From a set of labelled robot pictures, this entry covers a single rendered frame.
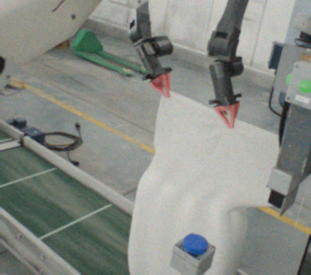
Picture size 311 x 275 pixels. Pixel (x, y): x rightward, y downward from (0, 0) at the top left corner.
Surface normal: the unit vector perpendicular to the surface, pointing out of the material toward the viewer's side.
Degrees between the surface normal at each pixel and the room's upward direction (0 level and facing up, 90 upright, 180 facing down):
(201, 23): 90
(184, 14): 90
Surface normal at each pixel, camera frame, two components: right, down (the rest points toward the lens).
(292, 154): -0.56, 0.12
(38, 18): 0.39, 0.70
